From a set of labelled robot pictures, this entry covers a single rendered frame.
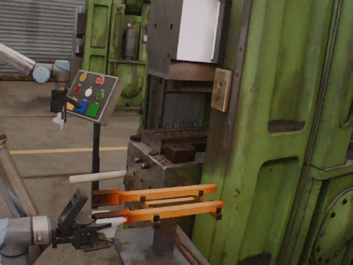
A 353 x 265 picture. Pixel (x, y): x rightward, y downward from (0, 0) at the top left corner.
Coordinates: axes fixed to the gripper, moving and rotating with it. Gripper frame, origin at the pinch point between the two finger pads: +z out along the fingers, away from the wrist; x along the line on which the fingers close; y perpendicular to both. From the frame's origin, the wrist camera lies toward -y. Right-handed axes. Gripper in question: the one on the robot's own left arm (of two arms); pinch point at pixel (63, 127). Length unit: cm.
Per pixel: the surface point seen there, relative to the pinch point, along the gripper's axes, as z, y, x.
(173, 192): -3, -45, 79
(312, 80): -42, -111, 48
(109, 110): -7.6, -24.3, -11.7
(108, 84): -22.0, -23.0, -17.1
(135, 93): 60, -83, -458
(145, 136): -1.8, -42.6, 15.5
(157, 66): -38, -45, 20
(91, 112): -5.9, -13.9, -11.7
